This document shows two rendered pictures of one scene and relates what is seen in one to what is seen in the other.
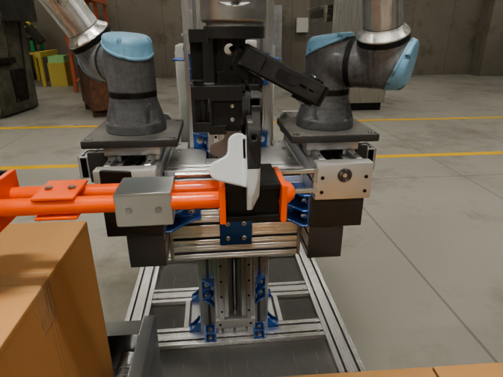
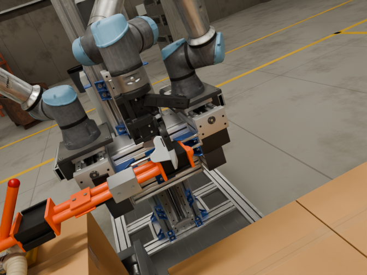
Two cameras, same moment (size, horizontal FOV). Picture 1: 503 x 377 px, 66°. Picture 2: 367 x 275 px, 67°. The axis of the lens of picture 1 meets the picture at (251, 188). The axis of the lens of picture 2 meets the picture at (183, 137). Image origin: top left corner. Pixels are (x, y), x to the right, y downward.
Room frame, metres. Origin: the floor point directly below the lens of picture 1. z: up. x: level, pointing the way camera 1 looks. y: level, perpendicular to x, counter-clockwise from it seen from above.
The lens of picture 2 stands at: (-0.15, 0.02, 1.43)
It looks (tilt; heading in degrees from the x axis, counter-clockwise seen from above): 26 degrees down; 354
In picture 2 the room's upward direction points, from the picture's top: 20 degrees counter-clockwise
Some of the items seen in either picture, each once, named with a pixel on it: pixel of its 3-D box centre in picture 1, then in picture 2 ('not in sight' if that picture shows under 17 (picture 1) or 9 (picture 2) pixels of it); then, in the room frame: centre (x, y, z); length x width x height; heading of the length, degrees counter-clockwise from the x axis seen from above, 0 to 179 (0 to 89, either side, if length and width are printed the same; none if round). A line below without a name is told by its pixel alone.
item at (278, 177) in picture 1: (251, 194); (172, 160); (0.47, 0.00, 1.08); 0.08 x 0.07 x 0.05; 96
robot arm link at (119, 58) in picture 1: (128, 61); (63, 104); (1.00, 0.30, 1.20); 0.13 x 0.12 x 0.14; 41
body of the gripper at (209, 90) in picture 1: (227, 81); (141, 113); (0.48, 0.03, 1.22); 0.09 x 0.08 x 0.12; 96
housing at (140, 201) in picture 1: (147, 200); (124, 184); (0.46, 0.14, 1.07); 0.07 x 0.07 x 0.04; 6
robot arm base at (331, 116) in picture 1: (325, 106); (185, 83); (1.04, -0.20, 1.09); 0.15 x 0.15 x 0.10
